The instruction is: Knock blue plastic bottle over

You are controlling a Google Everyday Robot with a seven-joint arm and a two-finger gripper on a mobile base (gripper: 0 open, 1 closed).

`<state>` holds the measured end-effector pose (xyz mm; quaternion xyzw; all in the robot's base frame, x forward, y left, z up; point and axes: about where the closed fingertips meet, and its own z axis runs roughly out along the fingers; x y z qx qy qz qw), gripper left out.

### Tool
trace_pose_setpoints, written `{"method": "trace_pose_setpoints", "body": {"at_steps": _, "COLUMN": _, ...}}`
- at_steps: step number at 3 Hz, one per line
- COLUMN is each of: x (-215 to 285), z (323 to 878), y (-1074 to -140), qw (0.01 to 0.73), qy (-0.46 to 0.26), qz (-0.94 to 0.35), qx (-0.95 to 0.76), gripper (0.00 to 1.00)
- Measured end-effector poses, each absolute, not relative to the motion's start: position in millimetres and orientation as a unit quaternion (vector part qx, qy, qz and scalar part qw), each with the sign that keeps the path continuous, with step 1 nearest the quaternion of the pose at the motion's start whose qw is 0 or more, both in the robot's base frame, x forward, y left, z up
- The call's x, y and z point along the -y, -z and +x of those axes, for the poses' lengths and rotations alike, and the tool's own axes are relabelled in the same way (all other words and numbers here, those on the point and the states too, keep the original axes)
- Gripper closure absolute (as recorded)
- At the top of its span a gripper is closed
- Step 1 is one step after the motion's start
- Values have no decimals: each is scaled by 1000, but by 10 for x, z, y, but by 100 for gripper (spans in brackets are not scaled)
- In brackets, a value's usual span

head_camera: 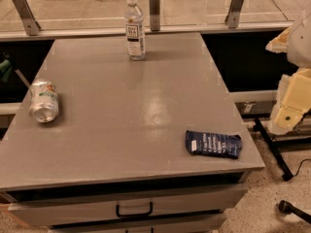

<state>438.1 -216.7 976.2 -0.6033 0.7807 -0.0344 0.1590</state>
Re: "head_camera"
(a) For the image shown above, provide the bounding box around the middle metal railing bracket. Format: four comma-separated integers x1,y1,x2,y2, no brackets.
149,0,160,31

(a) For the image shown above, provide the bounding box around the dark blue snack bag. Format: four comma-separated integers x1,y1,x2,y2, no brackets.
185,131,242,159

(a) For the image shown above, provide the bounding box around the clear plastic water bottle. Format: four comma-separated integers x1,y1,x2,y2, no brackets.
124,0,146,60

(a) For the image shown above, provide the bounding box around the black cable on floor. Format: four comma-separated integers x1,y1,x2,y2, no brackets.
293,157,311,177

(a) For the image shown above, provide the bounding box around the grey drawer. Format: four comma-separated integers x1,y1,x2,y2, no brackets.
49,214,226,233
9,183,247,226

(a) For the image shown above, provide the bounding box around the metal railing bracket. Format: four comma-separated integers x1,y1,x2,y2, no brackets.
149,0,160,31
12,0,41,36
225,0,244,28

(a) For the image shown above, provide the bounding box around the left metal railing bracket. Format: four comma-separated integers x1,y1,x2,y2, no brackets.
12,0,41,36

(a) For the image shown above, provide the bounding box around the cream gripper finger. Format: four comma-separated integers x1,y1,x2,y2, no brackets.
265,27,292,53

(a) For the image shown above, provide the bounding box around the green object at left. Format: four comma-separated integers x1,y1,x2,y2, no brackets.
0,60,13,83

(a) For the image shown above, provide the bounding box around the grey lower drawer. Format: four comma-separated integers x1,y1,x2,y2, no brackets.
49,214,226,233

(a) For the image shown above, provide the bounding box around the grey upper drawer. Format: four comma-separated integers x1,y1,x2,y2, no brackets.
9,183,247,226

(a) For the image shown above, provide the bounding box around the black drawer handle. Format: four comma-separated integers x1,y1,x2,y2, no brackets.
115,202,154,218

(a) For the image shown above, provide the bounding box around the right metal railing bracket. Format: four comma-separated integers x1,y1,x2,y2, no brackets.
225,0,244,28

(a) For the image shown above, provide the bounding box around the crushed silver soda can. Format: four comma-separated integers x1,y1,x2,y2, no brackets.
28,79,59,123

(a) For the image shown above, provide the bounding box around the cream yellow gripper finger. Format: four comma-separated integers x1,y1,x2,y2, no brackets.
268,68,311,135

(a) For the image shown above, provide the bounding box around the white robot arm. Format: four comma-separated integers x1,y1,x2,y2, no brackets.
265,10,311,135

